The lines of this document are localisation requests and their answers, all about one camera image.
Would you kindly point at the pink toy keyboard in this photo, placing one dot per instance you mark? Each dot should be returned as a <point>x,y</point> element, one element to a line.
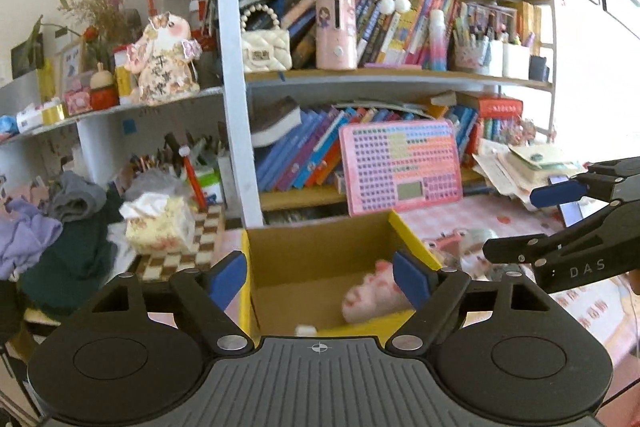
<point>400,167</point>

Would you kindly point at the pink printed desk mat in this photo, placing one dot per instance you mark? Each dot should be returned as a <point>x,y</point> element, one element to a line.
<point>500,212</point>

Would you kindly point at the white and gold packets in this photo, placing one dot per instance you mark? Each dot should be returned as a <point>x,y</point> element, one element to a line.
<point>40,116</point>

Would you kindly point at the stack of papers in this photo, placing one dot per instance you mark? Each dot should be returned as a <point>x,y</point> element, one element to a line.
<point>525,167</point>

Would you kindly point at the row of colourful books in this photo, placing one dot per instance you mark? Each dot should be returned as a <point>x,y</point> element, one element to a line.
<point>390,27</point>
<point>300,152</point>

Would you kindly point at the pink cylinder gadget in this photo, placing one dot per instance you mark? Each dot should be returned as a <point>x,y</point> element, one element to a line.
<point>335,32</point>

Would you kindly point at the pink gradient bottle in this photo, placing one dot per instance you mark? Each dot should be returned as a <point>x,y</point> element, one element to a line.
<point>437,39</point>

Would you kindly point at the grey cloth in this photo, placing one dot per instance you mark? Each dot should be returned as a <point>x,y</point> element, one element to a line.
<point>75,199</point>

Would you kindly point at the dark green cloth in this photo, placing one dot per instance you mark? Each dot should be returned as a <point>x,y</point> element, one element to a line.
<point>70,267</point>

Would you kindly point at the brown checkered box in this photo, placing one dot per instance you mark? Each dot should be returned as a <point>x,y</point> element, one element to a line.
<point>202,252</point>

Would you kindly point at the white pen holders with pens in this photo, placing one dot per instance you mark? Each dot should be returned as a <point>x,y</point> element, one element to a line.
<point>492,57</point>

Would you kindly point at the grey tape roll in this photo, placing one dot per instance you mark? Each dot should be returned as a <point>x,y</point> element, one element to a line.
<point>472,234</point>

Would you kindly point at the floral cat figurine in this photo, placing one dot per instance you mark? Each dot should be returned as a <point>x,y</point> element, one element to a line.
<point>162,67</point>

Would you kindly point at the bunch of pens and pencils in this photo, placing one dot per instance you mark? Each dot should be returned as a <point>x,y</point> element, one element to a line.
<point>165,157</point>

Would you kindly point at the pink plush toy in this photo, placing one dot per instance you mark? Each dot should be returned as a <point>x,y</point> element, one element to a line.
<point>370,298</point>

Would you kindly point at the purple cloth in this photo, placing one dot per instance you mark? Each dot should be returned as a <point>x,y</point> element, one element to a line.
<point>25,237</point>

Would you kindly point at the small pink box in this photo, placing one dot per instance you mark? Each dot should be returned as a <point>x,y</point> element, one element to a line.
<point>77,102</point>

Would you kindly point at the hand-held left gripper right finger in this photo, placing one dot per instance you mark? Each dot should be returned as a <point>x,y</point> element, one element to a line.
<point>407,279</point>

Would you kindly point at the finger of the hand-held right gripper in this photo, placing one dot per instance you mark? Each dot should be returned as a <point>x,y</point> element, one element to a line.
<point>557,194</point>
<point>520,249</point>

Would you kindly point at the red bottle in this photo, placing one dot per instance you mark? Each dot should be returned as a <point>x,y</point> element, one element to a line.
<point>192,177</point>

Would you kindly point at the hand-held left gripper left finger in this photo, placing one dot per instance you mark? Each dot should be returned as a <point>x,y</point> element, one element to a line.
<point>230,276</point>

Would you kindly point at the white bookshelf with wooden shelves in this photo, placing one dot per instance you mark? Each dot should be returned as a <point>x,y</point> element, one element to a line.
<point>232,57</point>

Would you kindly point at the dark pen cup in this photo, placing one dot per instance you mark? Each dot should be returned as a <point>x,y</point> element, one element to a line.
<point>539,68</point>

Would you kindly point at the thick book with dark cover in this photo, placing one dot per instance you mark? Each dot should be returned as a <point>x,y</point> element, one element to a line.
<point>275,122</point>

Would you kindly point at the yellow cardboard box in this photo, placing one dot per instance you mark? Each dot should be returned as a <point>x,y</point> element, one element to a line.
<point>320,277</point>

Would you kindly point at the dried flower bunch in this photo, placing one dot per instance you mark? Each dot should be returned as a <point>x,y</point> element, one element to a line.
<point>97,7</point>

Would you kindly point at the red box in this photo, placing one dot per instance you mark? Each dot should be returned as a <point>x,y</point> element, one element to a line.
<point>492,106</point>

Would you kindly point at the white quilted purse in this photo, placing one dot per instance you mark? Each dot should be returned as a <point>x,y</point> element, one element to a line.
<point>265,49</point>

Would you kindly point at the red jar with beige lid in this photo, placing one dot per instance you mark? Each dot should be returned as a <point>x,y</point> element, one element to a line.
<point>104,89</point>

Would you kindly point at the floral tissue box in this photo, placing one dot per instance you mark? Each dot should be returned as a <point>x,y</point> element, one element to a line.
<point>160,227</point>

